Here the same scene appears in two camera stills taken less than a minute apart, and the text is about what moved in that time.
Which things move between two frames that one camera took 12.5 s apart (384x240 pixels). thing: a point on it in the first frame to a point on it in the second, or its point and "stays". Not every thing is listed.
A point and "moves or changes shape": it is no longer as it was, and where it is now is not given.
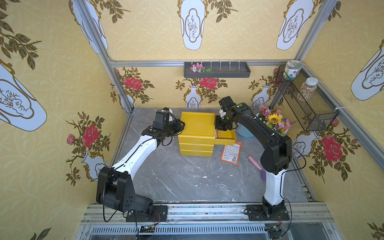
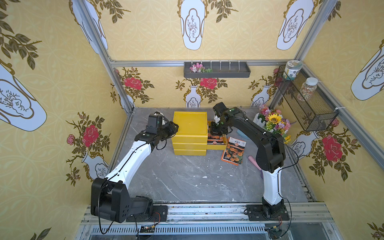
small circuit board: (147, 229) stays
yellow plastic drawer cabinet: (198, 137) moves or changes shape
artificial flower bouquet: (273, 119) stays
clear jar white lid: (307, 89) stays
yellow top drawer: (227, 137) to (216, 147)
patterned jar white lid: (291, 68) stays
